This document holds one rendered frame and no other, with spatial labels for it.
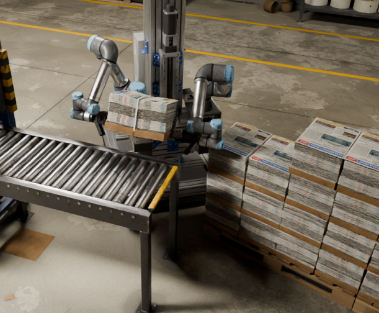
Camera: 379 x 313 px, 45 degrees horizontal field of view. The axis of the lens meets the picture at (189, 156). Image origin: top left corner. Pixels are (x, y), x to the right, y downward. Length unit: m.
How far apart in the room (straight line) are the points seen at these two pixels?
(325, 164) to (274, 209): 0.52
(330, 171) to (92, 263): 1.73
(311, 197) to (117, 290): 1.39
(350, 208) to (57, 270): 1.97
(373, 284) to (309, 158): 0.88
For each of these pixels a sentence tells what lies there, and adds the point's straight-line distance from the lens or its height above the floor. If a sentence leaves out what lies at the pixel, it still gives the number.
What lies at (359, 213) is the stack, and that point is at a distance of 2.85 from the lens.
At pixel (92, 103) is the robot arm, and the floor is 1.06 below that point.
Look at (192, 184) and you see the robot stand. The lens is 3.68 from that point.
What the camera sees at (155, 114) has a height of 1.13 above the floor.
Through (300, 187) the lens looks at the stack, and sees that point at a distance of 2.90.
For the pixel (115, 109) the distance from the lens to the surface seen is 2.84.
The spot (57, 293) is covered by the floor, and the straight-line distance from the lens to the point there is 3.25.
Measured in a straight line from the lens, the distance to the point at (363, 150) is 2.79.
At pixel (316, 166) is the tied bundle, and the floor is 0.95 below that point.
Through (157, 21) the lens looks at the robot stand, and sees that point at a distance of 3.31.
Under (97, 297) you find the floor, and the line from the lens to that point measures 3.18.
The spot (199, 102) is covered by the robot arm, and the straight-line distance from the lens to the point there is 2.90.
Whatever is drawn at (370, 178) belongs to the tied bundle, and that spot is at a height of 0.99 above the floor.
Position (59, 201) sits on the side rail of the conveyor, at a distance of 2.73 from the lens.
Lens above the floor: 2.44
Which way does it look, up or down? 34 degrees down
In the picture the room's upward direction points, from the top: 3 degrees clockwise
